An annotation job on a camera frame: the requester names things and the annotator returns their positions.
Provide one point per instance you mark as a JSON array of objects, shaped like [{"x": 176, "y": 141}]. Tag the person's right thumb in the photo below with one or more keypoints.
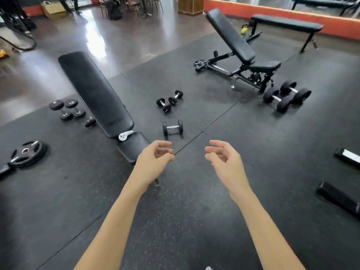
[{"x": 213, "y": 158}]

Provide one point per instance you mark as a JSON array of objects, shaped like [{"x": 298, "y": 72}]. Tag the black flat bench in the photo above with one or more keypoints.
[{"x": 287, "y": 23}]

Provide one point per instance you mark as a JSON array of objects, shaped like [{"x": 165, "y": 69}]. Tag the black bench foot cap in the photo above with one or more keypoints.
[{"x": 90, "y": 122}]

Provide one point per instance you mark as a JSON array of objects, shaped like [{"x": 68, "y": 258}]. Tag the person's left forearm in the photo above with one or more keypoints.
[{"x": 115, "y": 224}]

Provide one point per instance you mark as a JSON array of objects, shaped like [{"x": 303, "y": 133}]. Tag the black barbell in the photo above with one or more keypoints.
[{"x": 5, "y": 169}]

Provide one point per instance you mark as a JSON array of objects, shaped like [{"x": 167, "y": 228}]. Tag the person's left thumb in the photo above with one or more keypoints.
[{"x": 166, "y": 158}]

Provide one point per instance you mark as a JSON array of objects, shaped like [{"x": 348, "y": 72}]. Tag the person's right forearm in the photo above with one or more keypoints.
[{"x": 267, "y": 230}]

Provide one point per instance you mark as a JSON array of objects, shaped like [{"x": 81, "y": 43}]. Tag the cardboard box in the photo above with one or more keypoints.
[{"x": 53, "y": 9}]

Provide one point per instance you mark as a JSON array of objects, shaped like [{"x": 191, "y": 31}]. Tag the wall mirror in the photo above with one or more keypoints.
[{"x": 281, "y": 4}]

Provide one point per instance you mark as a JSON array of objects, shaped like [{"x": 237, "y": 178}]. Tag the large black weight plate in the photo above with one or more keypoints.
[{"x": 28, "y": 153}]

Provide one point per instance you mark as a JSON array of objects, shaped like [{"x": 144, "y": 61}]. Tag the black backpack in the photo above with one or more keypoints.
[{"x": 114, "y": 9}]

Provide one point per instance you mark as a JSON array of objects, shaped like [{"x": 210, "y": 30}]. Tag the medium black hex dumbbell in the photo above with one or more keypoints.
[
  {"x": 60, "y": 109},
  {"x": 75, "y": 108}
]

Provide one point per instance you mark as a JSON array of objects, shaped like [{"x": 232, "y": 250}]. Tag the small black weight plate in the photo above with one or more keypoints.
[{"x": 200, "y": 64}]

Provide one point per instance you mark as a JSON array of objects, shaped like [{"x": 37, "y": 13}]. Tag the person's left hand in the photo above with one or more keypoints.
[{"x": 146, "y": 168}]

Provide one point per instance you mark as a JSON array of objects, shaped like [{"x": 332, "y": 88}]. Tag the black incline bench with frame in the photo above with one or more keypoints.
[{"x": 233, "y": 42}]

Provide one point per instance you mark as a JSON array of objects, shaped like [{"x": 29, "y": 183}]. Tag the dark chair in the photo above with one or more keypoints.
[
  {"x": 153, "y": 4},
  {"x": 132, "y": 5}
]

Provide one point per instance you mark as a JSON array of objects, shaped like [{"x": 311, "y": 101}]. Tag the yellow object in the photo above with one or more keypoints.
[{"x": 2, "y": 53}]

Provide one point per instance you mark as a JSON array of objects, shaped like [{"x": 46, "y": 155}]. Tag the large black round dumbbell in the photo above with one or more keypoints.
[
  {"x": 277, "y": 98},
  {"x": 296, "y": 92}
]

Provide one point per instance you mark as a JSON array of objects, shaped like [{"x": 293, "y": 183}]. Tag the black bench foot white stripe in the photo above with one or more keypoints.
[{"x": 347, "y": 155}]

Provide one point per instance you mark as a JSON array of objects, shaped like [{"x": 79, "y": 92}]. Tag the person's right hand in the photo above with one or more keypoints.
[{"x": 229, "y": 168}]

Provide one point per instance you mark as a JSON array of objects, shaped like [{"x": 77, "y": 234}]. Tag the yellow kettlebell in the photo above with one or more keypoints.
[{"x": 243, "y": 30}]

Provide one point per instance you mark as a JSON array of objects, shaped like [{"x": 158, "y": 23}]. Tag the black bench foot bar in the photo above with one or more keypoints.
[{"x": 337, "y": 196}]

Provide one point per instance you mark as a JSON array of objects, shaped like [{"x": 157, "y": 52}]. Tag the black exercise machine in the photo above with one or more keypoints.
[{"x": 15, "y": 22}]

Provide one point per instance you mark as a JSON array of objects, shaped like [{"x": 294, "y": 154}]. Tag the black bench with white hinge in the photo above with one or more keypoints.
[{"x": 97, "y": 92}]

